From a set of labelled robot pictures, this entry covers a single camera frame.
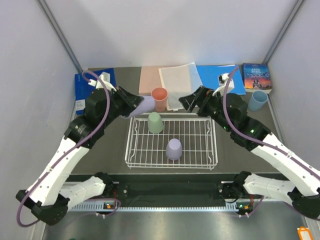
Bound small purple cup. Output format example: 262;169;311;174
165;138;182;161

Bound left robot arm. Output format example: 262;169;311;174
15;86;144;228

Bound pink board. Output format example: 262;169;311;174
138;66;163;96

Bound Jane Eyre paperback book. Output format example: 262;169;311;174
242;63;272;94

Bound pink cup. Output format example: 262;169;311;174
151;87;168;112

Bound white mesh bag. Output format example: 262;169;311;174
158;62;203;111

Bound white slotted cable duct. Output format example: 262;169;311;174
72;201;253;213

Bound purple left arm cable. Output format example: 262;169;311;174
16;70;122;228

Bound white wire dish rack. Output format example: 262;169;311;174
124;112;218;170

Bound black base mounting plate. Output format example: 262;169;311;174
72;174;251;208

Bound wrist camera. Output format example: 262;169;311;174
213;73;235;96
88;72;115;91

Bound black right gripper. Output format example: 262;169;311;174
179;86;233;133

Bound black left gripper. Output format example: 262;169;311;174
100;84;144;129

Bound green cup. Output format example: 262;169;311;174
147;112;164;134

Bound orange key tag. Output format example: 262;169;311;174
297;226;314;240

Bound dark blue folder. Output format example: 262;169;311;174
74;68;116;115

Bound light blue folder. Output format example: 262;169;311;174
196;64;246;95

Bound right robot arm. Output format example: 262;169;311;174
179;86;320;220

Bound large purple cup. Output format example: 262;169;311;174
128;95;156;118

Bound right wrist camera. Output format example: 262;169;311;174
213;73;235;96

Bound blue cup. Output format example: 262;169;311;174
248;91;268;112

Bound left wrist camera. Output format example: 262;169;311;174
88;72;115;91

